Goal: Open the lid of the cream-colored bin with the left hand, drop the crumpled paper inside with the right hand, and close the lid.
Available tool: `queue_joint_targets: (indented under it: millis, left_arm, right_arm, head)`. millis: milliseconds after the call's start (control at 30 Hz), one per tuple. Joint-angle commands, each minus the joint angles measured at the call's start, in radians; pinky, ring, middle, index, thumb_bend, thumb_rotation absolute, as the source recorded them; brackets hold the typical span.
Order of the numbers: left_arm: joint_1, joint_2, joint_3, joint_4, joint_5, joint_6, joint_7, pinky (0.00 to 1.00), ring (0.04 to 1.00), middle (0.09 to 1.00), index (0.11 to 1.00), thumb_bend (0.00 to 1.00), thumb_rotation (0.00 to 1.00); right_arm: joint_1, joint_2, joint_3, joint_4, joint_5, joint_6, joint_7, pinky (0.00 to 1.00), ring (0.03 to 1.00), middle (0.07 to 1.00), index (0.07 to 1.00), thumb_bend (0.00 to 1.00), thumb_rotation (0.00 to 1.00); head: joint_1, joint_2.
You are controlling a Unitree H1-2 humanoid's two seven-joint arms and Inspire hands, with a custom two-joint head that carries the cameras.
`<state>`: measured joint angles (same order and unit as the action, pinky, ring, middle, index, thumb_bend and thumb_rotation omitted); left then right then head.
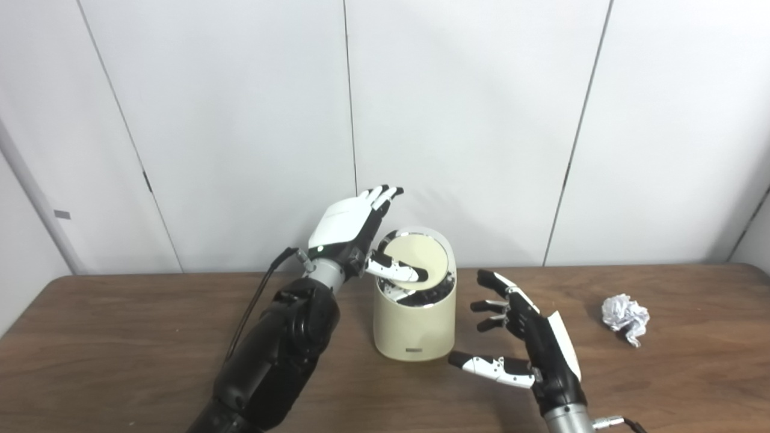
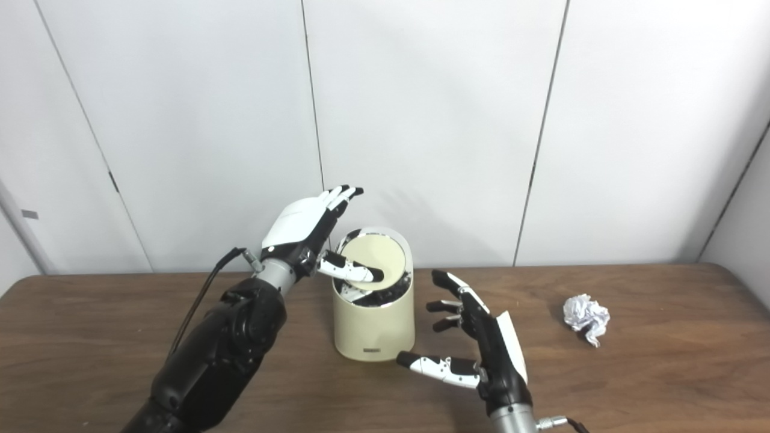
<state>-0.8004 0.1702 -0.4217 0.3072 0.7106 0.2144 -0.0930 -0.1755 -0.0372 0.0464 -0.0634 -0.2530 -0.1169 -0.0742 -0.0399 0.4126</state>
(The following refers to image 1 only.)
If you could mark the white partition corner post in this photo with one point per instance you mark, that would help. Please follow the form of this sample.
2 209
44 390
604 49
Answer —
42 198

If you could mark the small grey wall tag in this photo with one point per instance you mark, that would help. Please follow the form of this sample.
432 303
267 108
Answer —
62 214

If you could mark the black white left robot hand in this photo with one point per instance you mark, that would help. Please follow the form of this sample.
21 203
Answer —
343 225

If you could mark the white paper ball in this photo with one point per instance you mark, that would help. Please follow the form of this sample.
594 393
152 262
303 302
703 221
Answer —
625 316

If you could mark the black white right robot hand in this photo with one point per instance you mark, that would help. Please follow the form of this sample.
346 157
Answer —
547 355

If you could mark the cream round bin lid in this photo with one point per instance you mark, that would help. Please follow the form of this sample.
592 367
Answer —
427 252

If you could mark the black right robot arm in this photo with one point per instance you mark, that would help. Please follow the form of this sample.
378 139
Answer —
568 420

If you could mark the cream-colored cylindrical bin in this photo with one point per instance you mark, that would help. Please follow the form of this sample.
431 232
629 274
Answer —
414 328

